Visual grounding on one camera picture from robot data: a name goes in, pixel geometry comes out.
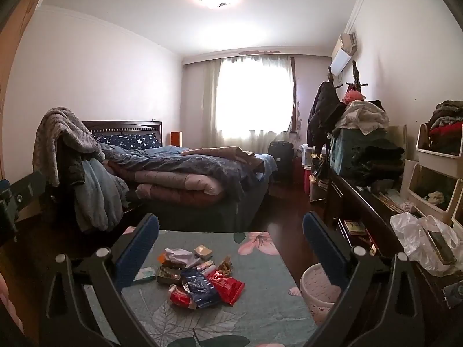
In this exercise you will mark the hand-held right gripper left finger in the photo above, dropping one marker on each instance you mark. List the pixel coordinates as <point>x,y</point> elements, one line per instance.
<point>137,249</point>

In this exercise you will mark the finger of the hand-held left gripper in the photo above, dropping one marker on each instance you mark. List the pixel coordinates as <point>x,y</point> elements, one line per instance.
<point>27,191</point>

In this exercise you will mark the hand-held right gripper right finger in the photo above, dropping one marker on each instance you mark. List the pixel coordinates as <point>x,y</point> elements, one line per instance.
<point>322,249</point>

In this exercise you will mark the green and white packet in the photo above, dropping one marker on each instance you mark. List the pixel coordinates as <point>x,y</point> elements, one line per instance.
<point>145,275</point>

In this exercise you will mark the small orange packet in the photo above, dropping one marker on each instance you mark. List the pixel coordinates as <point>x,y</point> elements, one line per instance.
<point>163,259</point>

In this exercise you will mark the pink waste basket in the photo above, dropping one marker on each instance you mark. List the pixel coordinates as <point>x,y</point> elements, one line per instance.
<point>318,289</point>

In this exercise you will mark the white paper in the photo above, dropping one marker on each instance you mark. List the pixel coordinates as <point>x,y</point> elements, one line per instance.
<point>182,256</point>

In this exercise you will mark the red and white wrapper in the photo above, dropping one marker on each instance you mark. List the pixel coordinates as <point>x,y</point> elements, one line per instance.
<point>181,298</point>

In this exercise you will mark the small beige box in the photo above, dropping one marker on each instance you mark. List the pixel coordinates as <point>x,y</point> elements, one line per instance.
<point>203,252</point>

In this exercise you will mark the pink striped wrapper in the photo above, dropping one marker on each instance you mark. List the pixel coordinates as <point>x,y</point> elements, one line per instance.
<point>204,266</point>

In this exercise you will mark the dark blue snack packet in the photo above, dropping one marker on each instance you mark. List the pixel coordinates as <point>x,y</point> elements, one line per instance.
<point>200,291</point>

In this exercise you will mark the gold foil wrapper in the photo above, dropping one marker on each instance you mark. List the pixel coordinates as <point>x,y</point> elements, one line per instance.
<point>225,264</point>

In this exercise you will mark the red snack packet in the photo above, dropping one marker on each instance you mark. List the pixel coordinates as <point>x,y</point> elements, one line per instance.
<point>229,289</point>

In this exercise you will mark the small gold box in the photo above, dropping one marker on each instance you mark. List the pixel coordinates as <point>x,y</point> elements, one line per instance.
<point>355,227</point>

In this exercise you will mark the dark wooden dresser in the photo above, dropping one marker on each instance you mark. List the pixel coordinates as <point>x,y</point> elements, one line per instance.
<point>354,202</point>

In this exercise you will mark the light blue blanket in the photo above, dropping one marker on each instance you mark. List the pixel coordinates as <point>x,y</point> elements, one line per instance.
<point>97,195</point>

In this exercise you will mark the grey fleece blanket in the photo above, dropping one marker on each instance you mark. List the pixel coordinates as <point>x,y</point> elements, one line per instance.
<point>61,130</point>

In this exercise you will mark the folded pink quilt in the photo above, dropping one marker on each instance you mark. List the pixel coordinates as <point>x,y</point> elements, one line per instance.
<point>173,188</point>

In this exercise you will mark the floral green tablecloth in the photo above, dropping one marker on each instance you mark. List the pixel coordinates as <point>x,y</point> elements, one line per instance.
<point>253,289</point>

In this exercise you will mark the white plastic bag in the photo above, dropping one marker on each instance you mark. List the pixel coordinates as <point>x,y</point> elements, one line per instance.
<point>408,235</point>

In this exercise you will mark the dark wooden bed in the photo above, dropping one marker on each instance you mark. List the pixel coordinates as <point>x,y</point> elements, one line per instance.
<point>217,206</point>

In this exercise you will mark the clear plastic container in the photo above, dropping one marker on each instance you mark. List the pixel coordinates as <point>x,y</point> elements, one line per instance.
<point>311,155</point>

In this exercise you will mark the blue grey quilt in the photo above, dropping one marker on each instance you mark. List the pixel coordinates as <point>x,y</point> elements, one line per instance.
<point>181,164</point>

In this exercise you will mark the black suitcase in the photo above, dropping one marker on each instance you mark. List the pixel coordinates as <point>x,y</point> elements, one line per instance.
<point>280,159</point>

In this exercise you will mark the green covered box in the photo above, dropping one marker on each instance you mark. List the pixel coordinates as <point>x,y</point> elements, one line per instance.
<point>343,148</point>

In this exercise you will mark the dark folded clothes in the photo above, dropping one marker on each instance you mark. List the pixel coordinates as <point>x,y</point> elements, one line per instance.
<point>379,162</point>

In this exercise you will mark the blue star pillow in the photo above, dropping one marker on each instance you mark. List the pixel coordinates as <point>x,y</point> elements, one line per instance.
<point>130,140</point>

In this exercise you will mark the white storage bin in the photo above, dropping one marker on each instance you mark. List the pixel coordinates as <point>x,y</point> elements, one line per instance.
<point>414,184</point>
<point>423,144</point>

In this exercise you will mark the orange wooden nightstand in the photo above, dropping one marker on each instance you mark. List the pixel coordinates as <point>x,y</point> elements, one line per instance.
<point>176,139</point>

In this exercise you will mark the flat brown box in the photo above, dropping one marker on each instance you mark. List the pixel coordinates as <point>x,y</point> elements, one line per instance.
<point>441,247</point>

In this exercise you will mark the brown cloth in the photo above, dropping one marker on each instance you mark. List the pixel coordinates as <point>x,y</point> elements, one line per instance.
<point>224,151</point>

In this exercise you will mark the dark hanging coat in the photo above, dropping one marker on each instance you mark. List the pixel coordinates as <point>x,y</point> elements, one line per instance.
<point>322,115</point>

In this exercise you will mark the pile of light clothes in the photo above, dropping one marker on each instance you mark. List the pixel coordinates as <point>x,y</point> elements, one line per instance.
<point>365,115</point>

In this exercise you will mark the pink hat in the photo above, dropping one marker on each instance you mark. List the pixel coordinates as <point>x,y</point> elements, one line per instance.
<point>354,97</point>

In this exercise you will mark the sheer window curtain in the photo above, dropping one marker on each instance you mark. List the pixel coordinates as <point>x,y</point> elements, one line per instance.
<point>213,97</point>

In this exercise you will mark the stack of folded clothes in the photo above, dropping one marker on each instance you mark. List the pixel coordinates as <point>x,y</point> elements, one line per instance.
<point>446,126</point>

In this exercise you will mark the wooden coat rack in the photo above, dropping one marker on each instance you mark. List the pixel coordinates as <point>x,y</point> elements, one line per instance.
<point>356,76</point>

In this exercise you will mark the white air conditioner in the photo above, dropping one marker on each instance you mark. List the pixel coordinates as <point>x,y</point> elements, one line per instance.
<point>342,56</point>

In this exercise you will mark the wooden door frame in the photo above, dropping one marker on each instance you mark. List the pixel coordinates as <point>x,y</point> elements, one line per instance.
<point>18,25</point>

